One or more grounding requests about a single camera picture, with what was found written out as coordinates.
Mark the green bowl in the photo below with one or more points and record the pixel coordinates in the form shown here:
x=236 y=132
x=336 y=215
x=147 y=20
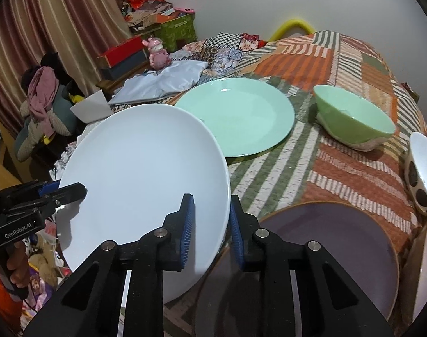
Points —
x=353 y=119

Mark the yellow foam tube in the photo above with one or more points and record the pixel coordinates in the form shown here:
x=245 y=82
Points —
x=294 y=24

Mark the pink pig figurine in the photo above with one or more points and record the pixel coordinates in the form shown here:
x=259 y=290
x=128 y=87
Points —
x=158 y=54

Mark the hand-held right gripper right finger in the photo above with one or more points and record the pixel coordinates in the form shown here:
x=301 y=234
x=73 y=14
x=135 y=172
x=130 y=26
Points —
x=235 y=231

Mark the white bowl with black spots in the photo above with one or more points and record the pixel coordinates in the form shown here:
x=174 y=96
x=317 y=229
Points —
x=424 y=161

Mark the person's left forearm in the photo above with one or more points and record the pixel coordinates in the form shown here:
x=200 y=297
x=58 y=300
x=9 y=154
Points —
x=1 y=302

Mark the pile of papers and bags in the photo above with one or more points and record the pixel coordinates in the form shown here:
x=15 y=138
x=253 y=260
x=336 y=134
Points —
x=146 y=5

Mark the striped brown curtain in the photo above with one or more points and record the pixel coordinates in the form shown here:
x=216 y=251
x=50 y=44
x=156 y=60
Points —
x=59 y=17

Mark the grey box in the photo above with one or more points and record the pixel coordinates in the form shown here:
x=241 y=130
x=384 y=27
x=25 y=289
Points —
x=127 y=66

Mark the pink scarf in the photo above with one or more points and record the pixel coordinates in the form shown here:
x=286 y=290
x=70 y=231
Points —
x=41 y=94

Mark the white plastic bag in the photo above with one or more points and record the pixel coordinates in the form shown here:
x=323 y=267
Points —
x=164 y=80

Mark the mint green plate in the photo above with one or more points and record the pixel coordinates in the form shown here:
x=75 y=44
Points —
x=241 y=116

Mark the purple plate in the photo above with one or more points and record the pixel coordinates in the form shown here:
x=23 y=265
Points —
x=332 y=245

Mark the striped patchwork blanket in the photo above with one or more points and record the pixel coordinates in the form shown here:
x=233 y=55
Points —
x=339 y=175

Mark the white plate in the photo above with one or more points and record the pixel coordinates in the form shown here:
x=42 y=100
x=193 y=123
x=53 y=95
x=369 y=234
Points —
x=139 y=182

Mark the checkered patchwork quilt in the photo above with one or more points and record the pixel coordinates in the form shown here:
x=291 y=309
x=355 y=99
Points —
x=220 y=52

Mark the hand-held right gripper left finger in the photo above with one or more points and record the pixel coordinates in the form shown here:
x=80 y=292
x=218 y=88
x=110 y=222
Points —
x=187 y=231

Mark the pale pink plate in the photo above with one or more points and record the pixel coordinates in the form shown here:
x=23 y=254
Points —
x=424 y=270

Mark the green box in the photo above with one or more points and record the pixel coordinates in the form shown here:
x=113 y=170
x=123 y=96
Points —
x=178 y=31

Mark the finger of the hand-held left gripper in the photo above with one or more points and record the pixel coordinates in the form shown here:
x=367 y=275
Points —
x=71 y=193
x=46 y=189

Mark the red box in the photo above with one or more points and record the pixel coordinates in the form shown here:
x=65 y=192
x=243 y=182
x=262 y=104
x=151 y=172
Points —
x=124 y=51

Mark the floor clutter pile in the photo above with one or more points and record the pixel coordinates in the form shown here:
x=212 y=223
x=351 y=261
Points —
x=46 y=263

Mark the person's left hand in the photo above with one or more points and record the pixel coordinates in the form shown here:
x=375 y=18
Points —
x=18 y=266

